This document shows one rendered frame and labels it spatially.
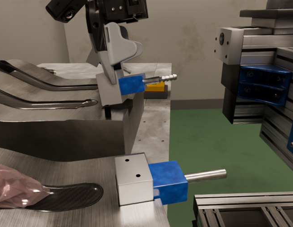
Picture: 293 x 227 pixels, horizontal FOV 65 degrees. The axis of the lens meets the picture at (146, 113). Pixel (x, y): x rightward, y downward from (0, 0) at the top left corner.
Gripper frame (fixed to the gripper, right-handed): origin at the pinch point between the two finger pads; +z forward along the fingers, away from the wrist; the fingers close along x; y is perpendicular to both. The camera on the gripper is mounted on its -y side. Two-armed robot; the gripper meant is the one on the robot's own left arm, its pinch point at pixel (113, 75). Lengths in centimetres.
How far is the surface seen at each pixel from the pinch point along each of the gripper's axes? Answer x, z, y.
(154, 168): -15.1, 10.4, 7.1
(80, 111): -4.0, 4.8, -5.6
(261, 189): 95, 90, 55
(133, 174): -18.1, 9.2, 5.3
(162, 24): 208, -29, 2
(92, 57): 26.1, -3.9, -12.4
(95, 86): 11.9, 2.8, -7.9
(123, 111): -3.7, 5.8, 1.6
